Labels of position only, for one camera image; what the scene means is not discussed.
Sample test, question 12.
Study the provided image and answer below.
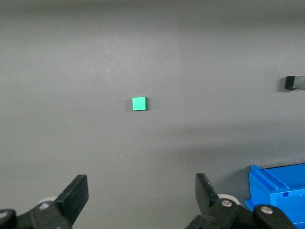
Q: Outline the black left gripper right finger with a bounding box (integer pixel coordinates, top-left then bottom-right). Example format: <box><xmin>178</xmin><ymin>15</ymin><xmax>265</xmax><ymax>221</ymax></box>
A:
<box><xmin>184</xmin><ymin>173</ymin><xmax>297</xmax><ymax>229</ymax></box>

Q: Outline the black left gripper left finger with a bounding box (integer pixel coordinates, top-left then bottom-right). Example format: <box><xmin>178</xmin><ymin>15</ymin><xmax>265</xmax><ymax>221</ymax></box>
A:
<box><xmin>0</xmin><ymin>174</ymin><xmax>89</xmax><ymax>229</ymax></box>

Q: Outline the green cube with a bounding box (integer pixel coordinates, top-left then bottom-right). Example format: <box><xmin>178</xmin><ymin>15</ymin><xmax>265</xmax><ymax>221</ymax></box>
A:
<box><xmin>132</xmin><ymin>96</ymin><xmax>148</xmax><ymax>111</ymax></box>

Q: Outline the black cube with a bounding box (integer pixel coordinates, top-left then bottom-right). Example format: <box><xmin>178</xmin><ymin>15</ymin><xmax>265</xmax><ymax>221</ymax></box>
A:
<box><xmin>284</xmin><ymin>75</ymin><xmax>305</xmax><ymax>91</ymax></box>

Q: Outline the blue plastic bin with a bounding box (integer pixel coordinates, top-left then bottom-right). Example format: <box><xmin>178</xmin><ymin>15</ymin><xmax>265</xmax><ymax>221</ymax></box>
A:
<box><xmin>244</xmin><ymin>163</ymin><xmax>305</xmax><ymax>229</ymax></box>

